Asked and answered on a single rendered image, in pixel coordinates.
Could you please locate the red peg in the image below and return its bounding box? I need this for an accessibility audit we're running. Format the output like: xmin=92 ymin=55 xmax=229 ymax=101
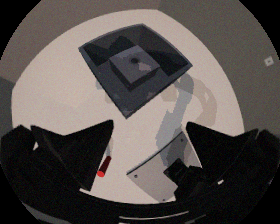
xmin=96 ymin=156 xmax=112 ymax=177

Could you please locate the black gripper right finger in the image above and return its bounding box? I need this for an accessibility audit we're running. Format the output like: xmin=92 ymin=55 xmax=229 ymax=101
xmin=185 ymin=121 xmax=258 ymax=186

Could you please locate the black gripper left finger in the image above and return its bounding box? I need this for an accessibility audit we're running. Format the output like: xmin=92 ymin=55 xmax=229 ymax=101
xmin=30 ymin=120 xmax=113 ymax=192

